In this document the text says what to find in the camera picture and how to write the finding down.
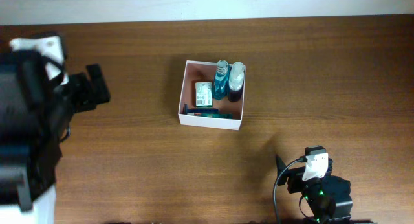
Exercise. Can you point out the blue white toothbrush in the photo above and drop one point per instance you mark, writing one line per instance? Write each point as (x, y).
(211, 115)

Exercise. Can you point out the teal white toothpaste tube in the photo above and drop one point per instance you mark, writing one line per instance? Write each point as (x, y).
(225, 116)

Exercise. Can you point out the blue mouthwash bottle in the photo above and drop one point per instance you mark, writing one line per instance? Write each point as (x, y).
(221, 80)

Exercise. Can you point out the white open cardboard box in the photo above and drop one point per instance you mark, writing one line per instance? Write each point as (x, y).
(197, 71)

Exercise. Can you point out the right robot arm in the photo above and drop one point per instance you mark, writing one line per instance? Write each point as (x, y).
(328, 197)

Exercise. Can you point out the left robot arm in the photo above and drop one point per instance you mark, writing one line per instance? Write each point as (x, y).
(36, 109)

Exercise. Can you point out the green white small box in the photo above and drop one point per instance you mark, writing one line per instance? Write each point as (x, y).
(203, 94)

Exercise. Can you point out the blue disposable razor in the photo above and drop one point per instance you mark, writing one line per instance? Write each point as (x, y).
(187, 110)

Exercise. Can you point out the clear purple soap pump bottle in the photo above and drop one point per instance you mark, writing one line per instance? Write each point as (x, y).
(236, 82)

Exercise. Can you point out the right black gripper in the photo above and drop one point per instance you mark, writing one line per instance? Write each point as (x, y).
(295, 177)

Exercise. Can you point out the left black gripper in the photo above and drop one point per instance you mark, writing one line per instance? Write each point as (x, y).
(79, 83)

